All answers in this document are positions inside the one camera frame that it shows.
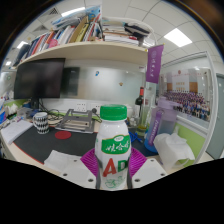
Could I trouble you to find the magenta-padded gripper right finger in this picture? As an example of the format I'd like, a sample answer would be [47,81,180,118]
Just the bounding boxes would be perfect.
[126,148,168,190]

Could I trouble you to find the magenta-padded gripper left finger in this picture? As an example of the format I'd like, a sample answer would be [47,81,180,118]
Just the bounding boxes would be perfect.
[60,148,102,190]

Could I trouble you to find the white drink bottle green cap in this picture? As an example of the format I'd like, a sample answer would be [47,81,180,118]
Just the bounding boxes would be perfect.
[94,103,132,192]

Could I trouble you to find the white flat paper napkin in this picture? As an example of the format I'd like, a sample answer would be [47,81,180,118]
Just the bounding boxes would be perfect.
[43,149,81,173]

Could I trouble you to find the black desk mat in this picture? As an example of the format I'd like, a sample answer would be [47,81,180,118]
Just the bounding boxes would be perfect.
[13,123,101,165]

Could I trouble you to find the white crumpled tissue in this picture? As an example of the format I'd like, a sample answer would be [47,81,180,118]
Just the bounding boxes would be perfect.
[153,132,196,171]

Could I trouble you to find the flat round red coaster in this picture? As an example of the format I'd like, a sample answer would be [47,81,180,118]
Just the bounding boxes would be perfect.
[54,130,73,140]

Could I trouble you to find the green glass tumbler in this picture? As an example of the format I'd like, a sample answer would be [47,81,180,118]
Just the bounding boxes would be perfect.
[135,105,151,137]

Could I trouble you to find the grey metal laptop stand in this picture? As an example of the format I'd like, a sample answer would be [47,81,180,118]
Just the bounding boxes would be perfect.
[54,108,101,134]

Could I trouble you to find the black white checkered mug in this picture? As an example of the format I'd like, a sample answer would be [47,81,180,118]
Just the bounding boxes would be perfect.
[32,111,50,135]

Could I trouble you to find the dark wine bottle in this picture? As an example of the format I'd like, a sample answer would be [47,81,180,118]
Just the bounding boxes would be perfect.
[134,86,145,108]

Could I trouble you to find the white paper sheet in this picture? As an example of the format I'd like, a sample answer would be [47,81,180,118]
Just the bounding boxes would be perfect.
[0,119,34,145]

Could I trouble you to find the grey door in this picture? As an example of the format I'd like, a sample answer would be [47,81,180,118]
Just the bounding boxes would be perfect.
[205,73,224,160]

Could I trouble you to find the black computer monitor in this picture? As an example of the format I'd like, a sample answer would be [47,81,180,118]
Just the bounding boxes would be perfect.
[13,57,66,100]

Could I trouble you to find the purple hanging pennant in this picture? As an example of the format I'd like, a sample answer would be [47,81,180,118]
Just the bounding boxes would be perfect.
[145,44,165,84]

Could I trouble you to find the white ceiling light panels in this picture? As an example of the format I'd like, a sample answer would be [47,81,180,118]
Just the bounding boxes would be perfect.
[4,6,194,67]

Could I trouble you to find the black plug cable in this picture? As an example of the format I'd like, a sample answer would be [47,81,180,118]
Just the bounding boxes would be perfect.
[91,107,102,122]

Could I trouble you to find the white wall socket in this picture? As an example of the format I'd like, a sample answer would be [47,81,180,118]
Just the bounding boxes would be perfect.
[74,102,88,113]
[90,103,101,113]

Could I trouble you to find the black monitor cable bundle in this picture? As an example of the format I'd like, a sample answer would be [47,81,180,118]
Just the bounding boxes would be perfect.
[38,99,73,118]

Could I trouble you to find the group photo wall poster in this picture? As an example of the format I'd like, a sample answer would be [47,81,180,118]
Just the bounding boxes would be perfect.
[161,68,213,123]

